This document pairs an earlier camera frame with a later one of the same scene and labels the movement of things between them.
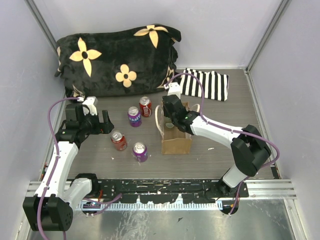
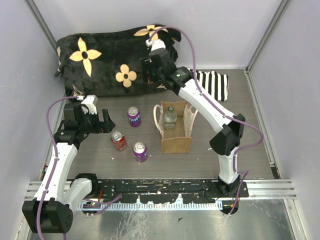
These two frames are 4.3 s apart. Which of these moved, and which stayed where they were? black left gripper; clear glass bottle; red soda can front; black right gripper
Moved: black right gripper
Stayed: red soda can front; clear glass bottle; black left gripper
